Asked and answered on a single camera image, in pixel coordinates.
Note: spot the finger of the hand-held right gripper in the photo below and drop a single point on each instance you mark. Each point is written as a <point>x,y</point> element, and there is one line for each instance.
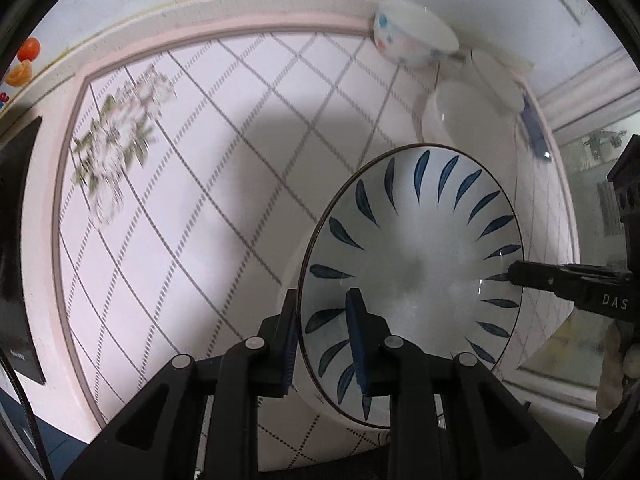
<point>545,277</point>

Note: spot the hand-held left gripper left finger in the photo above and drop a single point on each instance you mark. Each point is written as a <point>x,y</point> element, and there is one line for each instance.
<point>288,340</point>

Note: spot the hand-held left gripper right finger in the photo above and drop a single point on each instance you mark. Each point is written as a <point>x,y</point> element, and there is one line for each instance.
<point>356,340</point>

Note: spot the blue leaf pattern bowl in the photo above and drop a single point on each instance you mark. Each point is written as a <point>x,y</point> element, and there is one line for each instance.
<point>415,280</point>

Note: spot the person's right hand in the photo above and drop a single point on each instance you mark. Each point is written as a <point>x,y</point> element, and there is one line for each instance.
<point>608,370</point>

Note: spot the blue object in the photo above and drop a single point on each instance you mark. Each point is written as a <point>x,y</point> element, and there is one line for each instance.
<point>534,127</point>

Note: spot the white plate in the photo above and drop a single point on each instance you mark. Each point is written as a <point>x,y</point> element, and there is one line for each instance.
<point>495,77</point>

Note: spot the plain white bowl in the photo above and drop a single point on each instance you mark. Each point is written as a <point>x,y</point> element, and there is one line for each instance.
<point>450,115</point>

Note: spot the black flat panel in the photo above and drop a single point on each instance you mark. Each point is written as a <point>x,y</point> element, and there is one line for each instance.
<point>17,260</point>

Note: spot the white polka dot bowl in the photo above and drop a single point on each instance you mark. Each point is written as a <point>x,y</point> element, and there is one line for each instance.
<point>407,30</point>

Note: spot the orange fruit sticker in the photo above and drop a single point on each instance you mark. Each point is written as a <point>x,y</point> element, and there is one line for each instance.
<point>22,62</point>

